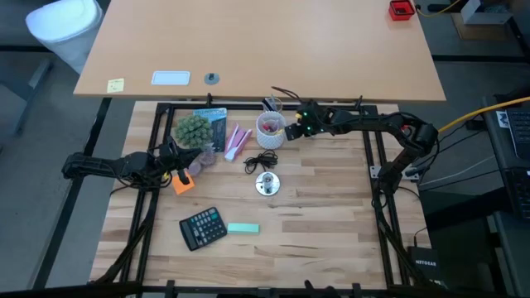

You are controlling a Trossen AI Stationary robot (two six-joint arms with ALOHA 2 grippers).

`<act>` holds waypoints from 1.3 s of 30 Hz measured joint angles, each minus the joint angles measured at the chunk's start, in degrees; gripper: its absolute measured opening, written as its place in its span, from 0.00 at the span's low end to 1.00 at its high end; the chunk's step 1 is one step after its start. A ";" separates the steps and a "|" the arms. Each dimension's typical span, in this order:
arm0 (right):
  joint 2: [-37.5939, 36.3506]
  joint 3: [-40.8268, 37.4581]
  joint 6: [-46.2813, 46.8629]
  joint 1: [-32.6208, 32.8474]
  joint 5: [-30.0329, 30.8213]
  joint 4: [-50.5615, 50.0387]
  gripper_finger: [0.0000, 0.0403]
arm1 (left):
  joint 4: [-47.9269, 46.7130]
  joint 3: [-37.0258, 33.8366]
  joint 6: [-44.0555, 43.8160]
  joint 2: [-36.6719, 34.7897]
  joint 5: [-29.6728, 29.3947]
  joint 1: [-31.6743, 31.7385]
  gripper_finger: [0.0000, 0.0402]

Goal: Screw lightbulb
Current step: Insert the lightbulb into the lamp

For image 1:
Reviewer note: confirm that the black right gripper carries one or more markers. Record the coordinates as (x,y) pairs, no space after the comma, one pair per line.
(319,120)

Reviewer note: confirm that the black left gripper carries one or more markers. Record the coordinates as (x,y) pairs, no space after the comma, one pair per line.
(170,159)

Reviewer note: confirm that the white frosted lightbulb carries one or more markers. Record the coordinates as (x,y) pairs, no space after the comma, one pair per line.
(194,168)

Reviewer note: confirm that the pink stapler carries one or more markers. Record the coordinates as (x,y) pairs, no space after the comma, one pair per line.
(236,145)

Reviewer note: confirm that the chrome lamp socket base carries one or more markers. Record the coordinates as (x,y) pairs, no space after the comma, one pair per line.
(265,188)

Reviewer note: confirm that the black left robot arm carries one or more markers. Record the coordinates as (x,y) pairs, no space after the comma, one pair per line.
(103,165)

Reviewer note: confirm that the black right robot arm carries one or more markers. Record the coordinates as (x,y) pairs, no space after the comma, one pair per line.
(414,132)

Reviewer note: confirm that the yellow marker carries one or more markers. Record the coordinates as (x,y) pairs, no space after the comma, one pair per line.
(279,132)

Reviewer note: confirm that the pink speckled plant pot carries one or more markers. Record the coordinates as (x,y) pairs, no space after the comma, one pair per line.
(208,158)

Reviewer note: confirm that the green succulent plant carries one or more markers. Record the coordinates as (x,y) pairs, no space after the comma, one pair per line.
(192,130)

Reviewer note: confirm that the red marker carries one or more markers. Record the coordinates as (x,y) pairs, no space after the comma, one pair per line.
(269,126)

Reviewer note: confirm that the clear glass pen holder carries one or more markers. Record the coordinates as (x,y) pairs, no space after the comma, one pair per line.
(272,104)

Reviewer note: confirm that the orange sticky note pad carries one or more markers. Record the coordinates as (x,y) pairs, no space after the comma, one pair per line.
(181,189)

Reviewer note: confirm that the white ribbed pen cup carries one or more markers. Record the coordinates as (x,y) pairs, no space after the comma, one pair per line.
(269,140)

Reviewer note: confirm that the blue and black book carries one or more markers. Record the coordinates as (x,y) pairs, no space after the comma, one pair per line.
(218,124)

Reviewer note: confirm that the black desk calculator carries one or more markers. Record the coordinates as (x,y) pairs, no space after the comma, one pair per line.
(203,228)

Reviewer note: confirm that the white rectangular card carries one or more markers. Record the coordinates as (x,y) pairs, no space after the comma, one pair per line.
(170,78)

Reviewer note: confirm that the light wood desk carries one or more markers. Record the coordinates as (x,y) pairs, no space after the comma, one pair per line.
(269,41)

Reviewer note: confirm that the mint green stapler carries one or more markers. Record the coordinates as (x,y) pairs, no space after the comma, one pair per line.
(243,228)

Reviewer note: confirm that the yellow sticky note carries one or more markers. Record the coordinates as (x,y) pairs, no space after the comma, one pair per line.
(115,85)

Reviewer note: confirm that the red plastic box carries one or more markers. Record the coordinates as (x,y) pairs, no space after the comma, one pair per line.
(401,10)

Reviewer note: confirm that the white trash bin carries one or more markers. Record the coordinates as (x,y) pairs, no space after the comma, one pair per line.
(62,29)

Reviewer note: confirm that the brown cardboard sheet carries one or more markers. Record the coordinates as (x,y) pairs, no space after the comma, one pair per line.
(472,32)

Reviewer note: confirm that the white sticker label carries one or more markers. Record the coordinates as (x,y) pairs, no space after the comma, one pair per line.
(502,119)

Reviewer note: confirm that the grey box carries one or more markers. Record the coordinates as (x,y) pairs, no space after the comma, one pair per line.
(484,14)

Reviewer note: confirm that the black keyboard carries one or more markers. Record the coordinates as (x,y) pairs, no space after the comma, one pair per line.
(519,132)
(519,194)

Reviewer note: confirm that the black aluminium table frame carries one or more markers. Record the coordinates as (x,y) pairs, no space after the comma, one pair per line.
(186,106)

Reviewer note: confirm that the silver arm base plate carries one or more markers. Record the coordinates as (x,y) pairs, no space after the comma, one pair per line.
(374,171)

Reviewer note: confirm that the black Netgear network switch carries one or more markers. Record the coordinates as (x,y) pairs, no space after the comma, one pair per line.
(425,265)

